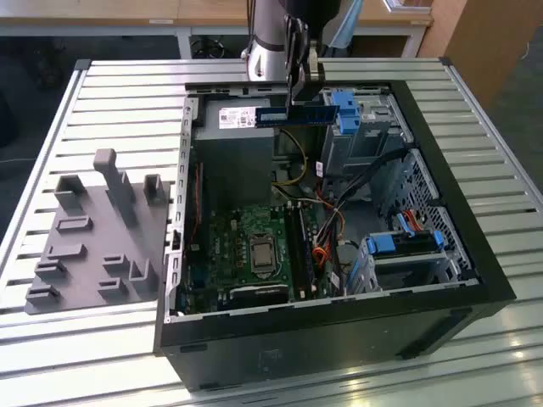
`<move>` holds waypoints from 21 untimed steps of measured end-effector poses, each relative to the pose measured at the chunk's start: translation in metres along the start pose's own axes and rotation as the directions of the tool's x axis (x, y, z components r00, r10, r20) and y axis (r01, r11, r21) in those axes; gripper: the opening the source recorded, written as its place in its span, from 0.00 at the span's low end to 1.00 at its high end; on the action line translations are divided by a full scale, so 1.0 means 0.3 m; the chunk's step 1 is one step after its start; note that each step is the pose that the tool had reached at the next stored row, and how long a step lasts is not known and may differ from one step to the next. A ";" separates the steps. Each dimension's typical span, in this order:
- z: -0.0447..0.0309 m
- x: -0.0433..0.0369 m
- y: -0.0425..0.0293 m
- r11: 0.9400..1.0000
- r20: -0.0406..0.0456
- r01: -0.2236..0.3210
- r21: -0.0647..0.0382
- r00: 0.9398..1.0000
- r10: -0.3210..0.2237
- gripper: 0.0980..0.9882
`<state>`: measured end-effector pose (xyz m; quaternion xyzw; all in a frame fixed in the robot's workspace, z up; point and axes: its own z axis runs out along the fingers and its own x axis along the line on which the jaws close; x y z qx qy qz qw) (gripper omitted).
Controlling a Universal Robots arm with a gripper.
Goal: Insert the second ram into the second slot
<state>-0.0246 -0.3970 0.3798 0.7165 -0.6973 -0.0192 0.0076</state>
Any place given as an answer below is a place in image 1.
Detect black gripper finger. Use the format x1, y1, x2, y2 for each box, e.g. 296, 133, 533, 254
296, 40, 327, 105
283, 14, 311, 122

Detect black RAM slot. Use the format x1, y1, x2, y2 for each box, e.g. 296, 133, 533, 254
284, 202, 307, 303

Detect blue drive bay latch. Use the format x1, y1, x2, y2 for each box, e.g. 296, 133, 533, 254
332, 88, 362, 136

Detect grey power supply unit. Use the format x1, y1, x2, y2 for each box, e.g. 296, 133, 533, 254
193, 99, 276, 205

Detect brown wooden cabinet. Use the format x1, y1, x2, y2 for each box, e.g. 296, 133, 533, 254
417, 0, 543, 109

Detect perforated metal disk bay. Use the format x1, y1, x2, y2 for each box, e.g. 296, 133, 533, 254
381, 148, 479, 283

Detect CPU socket with CPU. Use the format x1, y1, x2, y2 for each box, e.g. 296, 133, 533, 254
247, 231, 280, 277

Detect hard disk in blue carrier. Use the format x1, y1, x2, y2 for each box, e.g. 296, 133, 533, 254
363, 230, 445, 259

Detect green motherboard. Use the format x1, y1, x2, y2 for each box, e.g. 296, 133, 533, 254
184, 198, 339, 315

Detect black graphics card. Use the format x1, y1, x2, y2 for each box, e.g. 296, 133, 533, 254
228, 282, 290, 307

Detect black open PC case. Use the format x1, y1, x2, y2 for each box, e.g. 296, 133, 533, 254
152, 78, 518, 393

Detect grey parts rack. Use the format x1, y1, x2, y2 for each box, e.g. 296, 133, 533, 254
25, 148, 173, 315

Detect yellow and black wire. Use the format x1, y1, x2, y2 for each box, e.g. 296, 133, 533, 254
272, 129, 310, 187

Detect black cables under desk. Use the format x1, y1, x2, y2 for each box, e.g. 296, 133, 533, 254
189, 36, 233, 59

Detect thick black sleeved cable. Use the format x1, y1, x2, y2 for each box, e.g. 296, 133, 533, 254
334, 148, 411, 211

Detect wooden desk with white frame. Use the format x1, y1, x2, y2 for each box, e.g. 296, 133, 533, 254
0, 0, 434, 59

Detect red and blue disk wires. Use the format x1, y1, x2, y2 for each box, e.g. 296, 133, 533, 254
396, 209, 426, 237

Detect orange wire bundle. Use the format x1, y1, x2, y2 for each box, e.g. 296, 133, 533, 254
311, 245, 337, 269

